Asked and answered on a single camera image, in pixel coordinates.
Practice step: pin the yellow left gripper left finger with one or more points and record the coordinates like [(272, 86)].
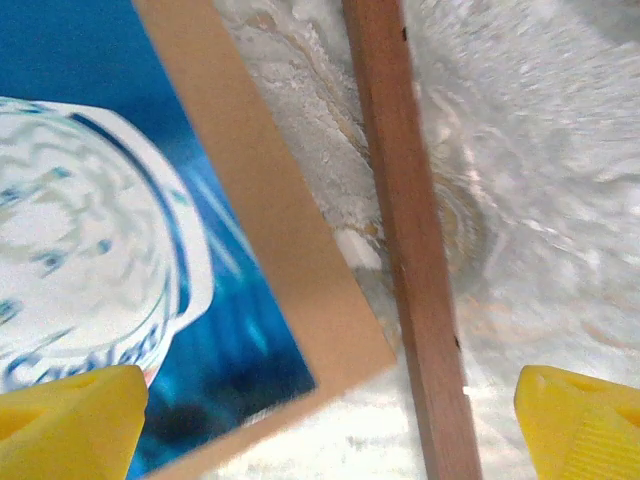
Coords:
[(65, 430)]

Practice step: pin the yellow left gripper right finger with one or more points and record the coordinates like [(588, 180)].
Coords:
[(585, 435)]

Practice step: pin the brown wooden picture frame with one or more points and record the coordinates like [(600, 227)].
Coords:
[(410, 225)]

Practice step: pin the tan fibreboard backing board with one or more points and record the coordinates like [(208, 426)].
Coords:
[(280, 210)]

